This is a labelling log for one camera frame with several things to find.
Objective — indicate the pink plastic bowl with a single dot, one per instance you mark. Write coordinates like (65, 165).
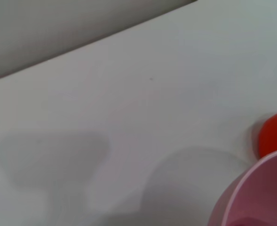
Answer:
(260, 188)

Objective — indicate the orange tangerine toy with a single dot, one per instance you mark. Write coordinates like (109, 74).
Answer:
(274, 134)

